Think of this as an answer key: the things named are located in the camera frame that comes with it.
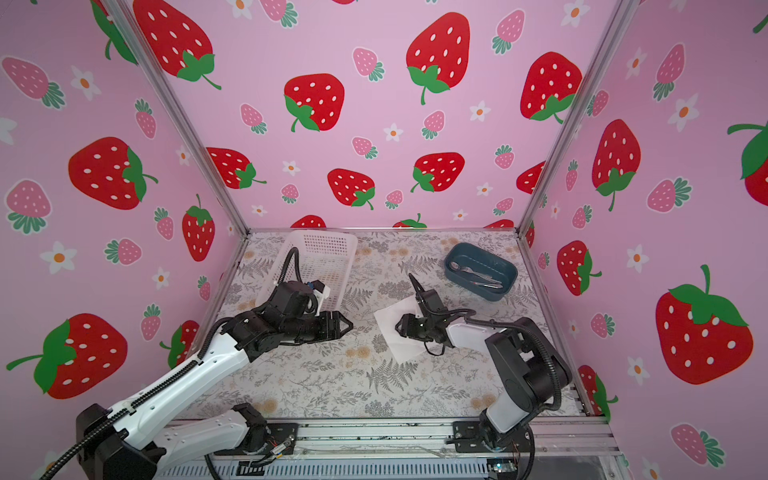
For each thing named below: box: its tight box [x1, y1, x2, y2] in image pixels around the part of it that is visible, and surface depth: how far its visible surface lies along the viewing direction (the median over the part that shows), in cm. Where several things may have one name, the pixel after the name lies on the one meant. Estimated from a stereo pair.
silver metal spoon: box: [449, 261, 503, 284], surface depth 110 cm
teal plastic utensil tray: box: [444, 242, 519, 301], surface depth 109 cm
